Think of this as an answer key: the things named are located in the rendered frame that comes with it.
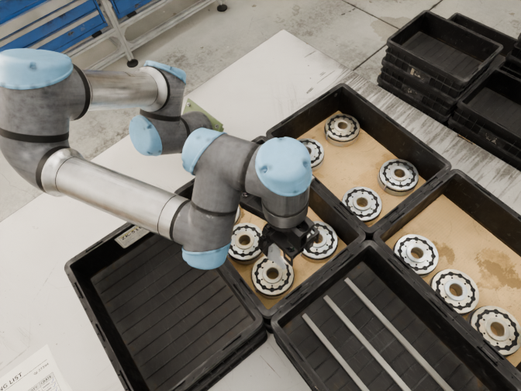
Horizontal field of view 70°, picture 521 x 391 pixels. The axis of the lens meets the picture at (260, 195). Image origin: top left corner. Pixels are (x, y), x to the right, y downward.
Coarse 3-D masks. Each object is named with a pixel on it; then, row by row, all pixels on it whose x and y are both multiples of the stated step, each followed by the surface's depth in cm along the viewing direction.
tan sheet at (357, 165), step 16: (336, 112) 117; (320, 128) 114; (352, 144) 110; (368, 144) 110; (336, 160) 108; (352, 160) 108; (368, 160) 107; (384, 160) 107; (320, 176) 106; (336, 176) 105; (352, 176) 105; (368, 176) 104; (336, 192) 103; (384, 192) 101; (384, 208) 99
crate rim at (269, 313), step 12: (192, 180) 96; (180, 192) 95; (348, 216) 88; (360, 228) 86; (360, 240) 84; (348, 252) 83; (228, 264) 84; (240, 276) 82; (312, 276) 81; (300, 288) 81; (252, 300) 80; (288, 300) 80; (264, 312) 78; (276, 312) 78
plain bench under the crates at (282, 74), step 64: (256, 64) 150; (320, 64) 147; (256, 128) 133; (448, 128) 127; (512, 192) 113; (0, 256) 115; (64, 256) 113; (0, 320) 105; (64, 320) 103; (256, 384) 92
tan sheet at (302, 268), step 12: (252, 216) 101; (312, 216) 99; (336, 252) 94; (240, 264) 94; (252, 264) 94; (300, 264) 93; (312, 264) 93; (324, 264) 93; (276, 276) 92; (300, 276) 92; (252, 288) 91; (264, 300) 89; (276, 300) 89
